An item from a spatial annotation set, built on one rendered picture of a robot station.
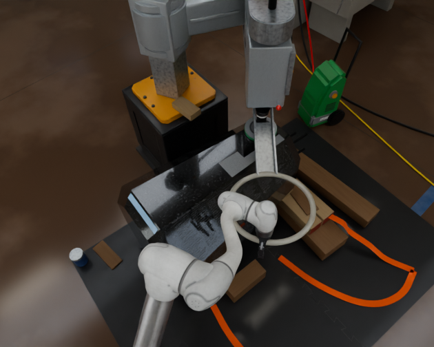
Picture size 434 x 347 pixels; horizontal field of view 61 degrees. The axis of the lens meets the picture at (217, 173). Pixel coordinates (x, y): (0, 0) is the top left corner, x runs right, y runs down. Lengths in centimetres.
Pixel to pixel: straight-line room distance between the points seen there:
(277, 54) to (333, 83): 148
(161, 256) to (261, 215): 55
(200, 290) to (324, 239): 180
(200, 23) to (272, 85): 69
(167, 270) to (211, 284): 16
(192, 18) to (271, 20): 75
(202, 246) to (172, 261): 96
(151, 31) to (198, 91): 66
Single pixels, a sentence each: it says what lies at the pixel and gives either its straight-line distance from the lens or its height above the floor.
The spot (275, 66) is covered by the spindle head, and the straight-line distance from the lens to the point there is 205.
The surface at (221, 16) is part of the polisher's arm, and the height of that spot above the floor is 136.
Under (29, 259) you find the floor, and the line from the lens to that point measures 330.
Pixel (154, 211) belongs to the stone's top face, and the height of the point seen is 82.
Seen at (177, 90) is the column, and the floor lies 88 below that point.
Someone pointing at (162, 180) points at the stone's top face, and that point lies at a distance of 231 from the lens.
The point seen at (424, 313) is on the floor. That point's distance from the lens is 309.
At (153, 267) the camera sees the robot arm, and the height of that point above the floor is 149.
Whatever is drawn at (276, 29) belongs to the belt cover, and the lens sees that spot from 189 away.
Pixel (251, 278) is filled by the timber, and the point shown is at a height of 14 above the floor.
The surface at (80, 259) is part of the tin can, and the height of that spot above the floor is 12.
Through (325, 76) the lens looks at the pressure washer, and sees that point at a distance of 346.
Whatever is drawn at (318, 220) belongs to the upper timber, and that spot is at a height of 24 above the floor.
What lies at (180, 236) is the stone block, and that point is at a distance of 219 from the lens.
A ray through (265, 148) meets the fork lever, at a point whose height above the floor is 93.
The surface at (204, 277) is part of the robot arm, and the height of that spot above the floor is 150.
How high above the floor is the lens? 270
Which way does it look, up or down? 54 degrees down
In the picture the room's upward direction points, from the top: 3 degrees counter-clockwise
